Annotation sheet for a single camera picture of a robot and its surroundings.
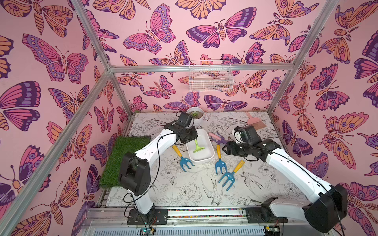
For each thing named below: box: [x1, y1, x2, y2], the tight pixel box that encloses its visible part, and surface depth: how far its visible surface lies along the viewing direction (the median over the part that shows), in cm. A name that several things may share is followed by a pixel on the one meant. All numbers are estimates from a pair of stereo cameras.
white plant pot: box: [186, 106, 205, 128], surface depth 109 cm
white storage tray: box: [186, 128, 216, 163], surface depth 94 cm
